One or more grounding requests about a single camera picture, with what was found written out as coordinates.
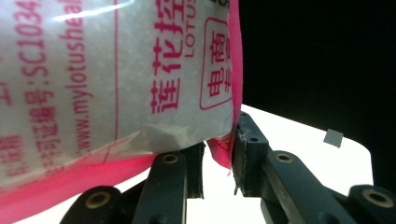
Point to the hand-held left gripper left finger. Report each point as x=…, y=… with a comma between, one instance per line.
x=194, y=171

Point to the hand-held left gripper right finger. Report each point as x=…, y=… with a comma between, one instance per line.
x=249, y=161

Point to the pink and white seasoning packet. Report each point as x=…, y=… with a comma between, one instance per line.
x=93, y=77

